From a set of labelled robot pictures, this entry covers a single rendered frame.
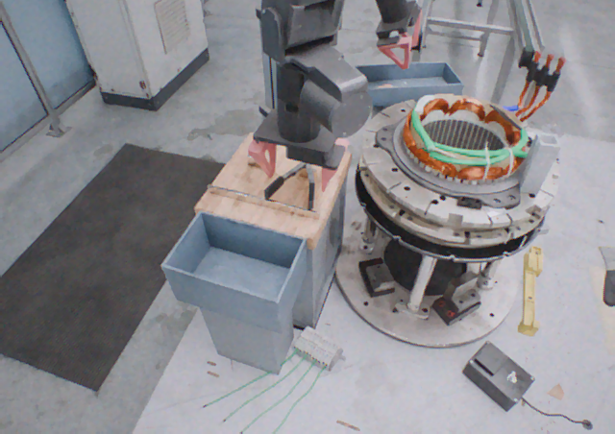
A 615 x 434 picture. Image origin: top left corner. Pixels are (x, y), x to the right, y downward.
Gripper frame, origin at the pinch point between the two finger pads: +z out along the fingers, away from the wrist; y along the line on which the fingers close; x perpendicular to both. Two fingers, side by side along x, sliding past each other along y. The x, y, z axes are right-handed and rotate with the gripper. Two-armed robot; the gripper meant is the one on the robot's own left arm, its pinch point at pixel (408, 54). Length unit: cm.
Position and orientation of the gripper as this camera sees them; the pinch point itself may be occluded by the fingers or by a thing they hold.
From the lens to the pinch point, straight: 94.2
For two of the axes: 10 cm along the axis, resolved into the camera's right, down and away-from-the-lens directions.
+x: -8.4, -0.2, 5.5
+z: 4.2, 6.3, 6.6
